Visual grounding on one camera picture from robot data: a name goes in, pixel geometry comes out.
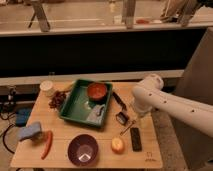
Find metal fork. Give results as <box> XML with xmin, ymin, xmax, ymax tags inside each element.
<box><xmin>120</xmin><ymin>120</ymin><xmax>136</xmax><ymax>136</ymax></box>

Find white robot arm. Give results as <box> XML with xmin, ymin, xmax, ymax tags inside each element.
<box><xmin>132</xmin><ymin>74</ymin><xmax>213</xmax><ymax>138</ymax></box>

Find red bowl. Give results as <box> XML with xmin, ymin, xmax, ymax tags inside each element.
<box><xmin>87</xmin><ymin>82</ymin><xmax>107</xmax><ymax>101</ymax></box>

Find purple bowl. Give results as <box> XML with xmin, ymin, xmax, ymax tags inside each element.
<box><xmin>67</xmin><ymin>134</ymin><xmax>99</xmax><ymax>166</ymax></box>

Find black remote control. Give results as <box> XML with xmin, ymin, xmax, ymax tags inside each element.
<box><xmin>130</xmin><ymin>127</ymin><xmax>142</xmax><ymax>151</ymax></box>

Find black brush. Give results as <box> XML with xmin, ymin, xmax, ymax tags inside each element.
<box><xmin>112</xmin><ymin>92</ymin><xmax>129</xmax><ymax>125</ymax></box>

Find yellow apple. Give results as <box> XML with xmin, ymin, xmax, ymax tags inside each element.
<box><xmin>111</xmin><ymin>137</ymin><xmax>125</xmax><ymax>154</ymax></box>

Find blue cloth in tray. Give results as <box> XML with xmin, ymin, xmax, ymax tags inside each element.
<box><xmin>87</xmin><ymin>104</ymin><xmax>105</xmax><ymax>123</ymax></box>

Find green plastic tray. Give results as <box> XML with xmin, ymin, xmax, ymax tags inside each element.
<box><xmin>59</xmin><ymin>79</ymin><xmax>113</xmax><ymax>127</ymax></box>

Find dark red grapes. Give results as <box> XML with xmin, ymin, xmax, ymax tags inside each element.
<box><xmin>49</xmin><ymin>91</ymin><xmax>66</xmax><ymax>109</ymax></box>

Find red chili pepper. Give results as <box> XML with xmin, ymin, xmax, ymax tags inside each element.
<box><xmin>41</xmin><ymin>130</ymin><xmax>53</xmax><ymax>160</ymax></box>

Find white cup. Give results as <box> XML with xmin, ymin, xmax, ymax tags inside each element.
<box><xmin>40</xmin><ymin>80</ymin><xmax>54</xmax><ymax>97</ymax></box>

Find blue sponge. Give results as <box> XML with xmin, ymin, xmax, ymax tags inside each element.
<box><xmin>18</xmin><ymin>122</ymin><xmax>42</xmax><ymax>141</ymax></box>

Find blue box beside table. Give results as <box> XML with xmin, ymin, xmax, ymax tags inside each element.
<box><xmin>15</xmin><ymin>108</ymin><xmax>32</xmax><ymax>127</ymax></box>

